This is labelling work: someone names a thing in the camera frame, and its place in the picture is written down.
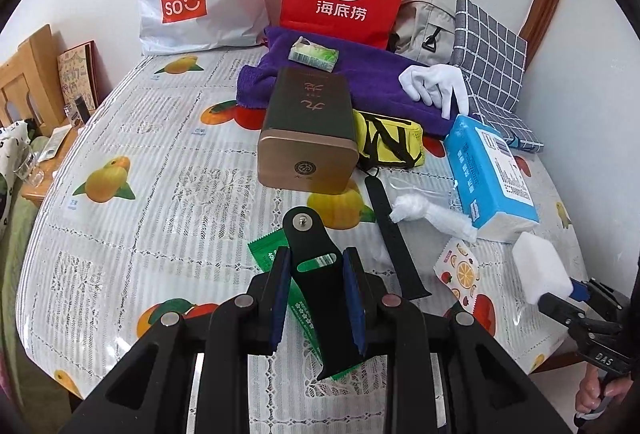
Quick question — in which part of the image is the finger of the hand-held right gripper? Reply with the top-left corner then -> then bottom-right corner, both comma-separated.
537,294 -> 592,329
570,278 -> 627,311

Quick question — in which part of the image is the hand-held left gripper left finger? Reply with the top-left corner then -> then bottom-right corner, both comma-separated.
65,246 -> 293,434

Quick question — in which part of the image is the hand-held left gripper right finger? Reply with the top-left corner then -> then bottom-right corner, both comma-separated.
342,248 -> 576,434

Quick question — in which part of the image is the black phone stand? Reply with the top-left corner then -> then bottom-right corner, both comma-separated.
282,207 -> 363,382

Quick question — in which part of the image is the white sponge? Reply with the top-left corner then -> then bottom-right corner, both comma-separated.
512,231 -> 573,306

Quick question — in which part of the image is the black watch strap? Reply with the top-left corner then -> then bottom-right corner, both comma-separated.
364,175 -> 432,304

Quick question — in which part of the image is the fruit-print packet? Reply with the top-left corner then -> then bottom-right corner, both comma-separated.
433,236 -> 482,316

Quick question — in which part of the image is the white plastic wrap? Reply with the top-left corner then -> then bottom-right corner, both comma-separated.
389,194 -> 478,244

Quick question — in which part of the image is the clear plastic bag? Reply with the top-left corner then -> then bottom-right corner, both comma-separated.
385,176 -> 468,215

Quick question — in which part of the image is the yellow and black pouch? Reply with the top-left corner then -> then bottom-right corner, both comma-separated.
351,110 -> 427,171

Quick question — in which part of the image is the person's right hand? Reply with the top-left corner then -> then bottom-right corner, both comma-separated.
575,370 -> 635,418

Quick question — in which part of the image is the blue tissue pack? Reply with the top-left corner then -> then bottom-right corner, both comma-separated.
442,114 -> 541,244

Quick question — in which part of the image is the gold tin box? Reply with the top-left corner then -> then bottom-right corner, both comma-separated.
257,66 -> 361,191

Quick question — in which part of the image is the purple towel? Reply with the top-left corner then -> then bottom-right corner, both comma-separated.
236,25 -> 483,139

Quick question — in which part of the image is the white glove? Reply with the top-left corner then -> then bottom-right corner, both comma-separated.
398,63 -> 472,120

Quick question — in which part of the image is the green tissue packet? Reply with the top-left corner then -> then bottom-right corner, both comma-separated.
287,36 -> 341,72

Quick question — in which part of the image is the grey checked cushion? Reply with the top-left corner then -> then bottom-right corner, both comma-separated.
447,0 -> 546,154

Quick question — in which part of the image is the wooden side table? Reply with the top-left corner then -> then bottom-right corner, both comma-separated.
20,106 -> 98,205

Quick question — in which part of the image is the drinking glass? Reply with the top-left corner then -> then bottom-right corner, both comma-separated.
12,146 -> 43,187

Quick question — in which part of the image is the grey fabric bag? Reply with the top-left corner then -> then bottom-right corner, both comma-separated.
387,0 -> 458,67

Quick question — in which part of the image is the illustrated book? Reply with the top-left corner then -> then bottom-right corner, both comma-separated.
56,41 -> 101,112

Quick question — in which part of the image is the floral cloth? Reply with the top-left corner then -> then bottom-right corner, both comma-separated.
0,120 -> 37,225

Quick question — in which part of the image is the wooden chair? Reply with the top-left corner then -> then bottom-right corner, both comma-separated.
0,24 -> 66,127

